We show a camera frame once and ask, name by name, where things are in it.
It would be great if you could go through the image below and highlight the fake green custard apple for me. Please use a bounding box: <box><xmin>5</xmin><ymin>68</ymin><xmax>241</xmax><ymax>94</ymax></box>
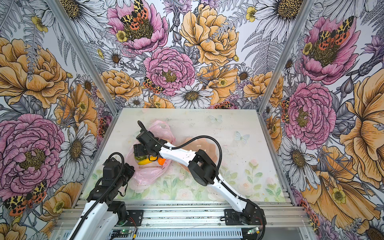
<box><xmin>134</xmin><ymin>156</ymin><xmax>148</xmax><ymax>162</ymax></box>

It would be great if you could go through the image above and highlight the fake orange fruit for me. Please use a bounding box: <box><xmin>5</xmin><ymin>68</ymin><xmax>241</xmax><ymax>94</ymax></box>
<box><xmin>157</xmin><ymin>158</ymin><xmax>166</xmax><ymax>166</ymax></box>

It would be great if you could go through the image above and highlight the right aluminium frame post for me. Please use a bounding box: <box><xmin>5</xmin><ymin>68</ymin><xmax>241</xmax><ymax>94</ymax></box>
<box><xmin>258</xmin><ymin>0</ymin><xmax>315</xmax><ymax>115</ymax></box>

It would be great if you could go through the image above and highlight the pink petal-shaped bowl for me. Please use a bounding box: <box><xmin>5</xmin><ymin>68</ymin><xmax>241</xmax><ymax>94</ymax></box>
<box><xmin>183</xmin><ymin>139</ymin><xmax>218</xmax><ymax>164</ymax></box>

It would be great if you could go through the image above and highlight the left aluminium frame post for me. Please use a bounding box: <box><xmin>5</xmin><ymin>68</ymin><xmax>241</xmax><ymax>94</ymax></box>
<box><xmin>47</xmin><ymin>1</ymin><xmax>119</xmax><ymax>116</ymax></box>

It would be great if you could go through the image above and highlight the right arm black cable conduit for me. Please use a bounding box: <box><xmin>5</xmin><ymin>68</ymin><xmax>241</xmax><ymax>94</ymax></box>
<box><xmin>137</xmin><ymin>120</ymin><xmax>267</xmax><ymax>240</ymax></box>

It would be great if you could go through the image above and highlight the fake yellow banana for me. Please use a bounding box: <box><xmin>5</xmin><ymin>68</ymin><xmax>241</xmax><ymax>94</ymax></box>
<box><xmin>138</xmin><ymin>156</ymin><xmax>158</xmax><ymax>165</ymax></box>

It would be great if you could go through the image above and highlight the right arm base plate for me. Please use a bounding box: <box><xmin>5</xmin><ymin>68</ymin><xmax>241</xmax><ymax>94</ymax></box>
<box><xmin>221</xmin><ymin>209</ymin><xmax>265</xmax><ymax>226</ymax></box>

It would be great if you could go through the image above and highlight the white slotted cable duct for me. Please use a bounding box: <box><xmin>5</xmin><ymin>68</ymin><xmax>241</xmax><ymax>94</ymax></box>
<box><xmin>59</xmin><ymin>228</ymin><xmax>244</xmax><ymax>240</ymax></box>

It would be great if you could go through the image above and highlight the green circuit board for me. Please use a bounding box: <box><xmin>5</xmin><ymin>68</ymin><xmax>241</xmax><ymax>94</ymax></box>
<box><xmin>247</xmin><ymin>227</ymin><xmax>260</xmax><ymax>235</ymax></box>
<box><xmin>111</xmin><ymin>229</ymin><xmax>133</xmax><ymax>239</ymax></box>

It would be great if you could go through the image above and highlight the aluminium frame post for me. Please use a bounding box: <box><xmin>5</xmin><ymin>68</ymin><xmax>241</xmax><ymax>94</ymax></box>
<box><xmin>47</xmin><ymin>1</ymin><xmax>119</xmax><ymax>116</ymax></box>
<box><xmin>258</xmin><ymin>0</ymin><xmax>315</xmax><ymax>115</ymax></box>

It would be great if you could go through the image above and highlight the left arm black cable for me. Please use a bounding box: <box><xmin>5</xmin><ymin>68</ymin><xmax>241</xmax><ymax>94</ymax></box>
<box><xmin>68</xmin><ymin>152</ymin><xmax>126</xmax><ymax>240</ymax></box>

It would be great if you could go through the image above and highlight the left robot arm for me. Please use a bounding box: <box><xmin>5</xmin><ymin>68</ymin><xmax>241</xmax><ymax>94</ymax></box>
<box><xmin>69</xmin><ymin>159</ymin><xmax>135</xmax><ymax>240</ymax></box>

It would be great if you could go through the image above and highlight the green circuit board right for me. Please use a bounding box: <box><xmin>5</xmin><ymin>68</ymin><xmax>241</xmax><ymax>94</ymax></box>
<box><xmin>247</xmin><ymin>227</ymin><xmax>260</xmax><ymax>235</ymax></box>

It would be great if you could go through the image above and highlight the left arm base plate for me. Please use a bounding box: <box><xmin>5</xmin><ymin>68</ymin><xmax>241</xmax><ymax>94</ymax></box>
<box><xmin>118</xmin><ymin>210</ymin><xmax>144</xmax><ymax>227</ymax></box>

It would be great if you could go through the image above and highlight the pink plastic bag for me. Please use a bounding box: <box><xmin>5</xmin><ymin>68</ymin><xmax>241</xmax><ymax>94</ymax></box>
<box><xmin>124</xmin><ymin>120</ymin><xmax>177</xmax><ymax>187</ymax></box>

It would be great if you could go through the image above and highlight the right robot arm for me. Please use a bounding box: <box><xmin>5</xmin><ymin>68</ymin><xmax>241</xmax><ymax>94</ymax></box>
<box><xmin>134</xmin><ymin>121</ymin><xmax>267</xmax><ymax>227</ymax></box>

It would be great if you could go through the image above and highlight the aluminium front rail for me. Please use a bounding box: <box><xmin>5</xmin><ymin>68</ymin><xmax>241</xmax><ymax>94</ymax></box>
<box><xmin>53</xmin><ymin>200</ymin><xmax>313</xmax><ymax>230</ymax></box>

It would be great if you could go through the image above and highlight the green circuit board left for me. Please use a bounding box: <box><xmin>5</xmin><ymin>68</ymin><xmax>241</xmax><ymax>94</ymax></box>
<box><xmin>111</xmin><ymin>229</ymin><xmax>133</xmax><ymax>239</ymax></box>

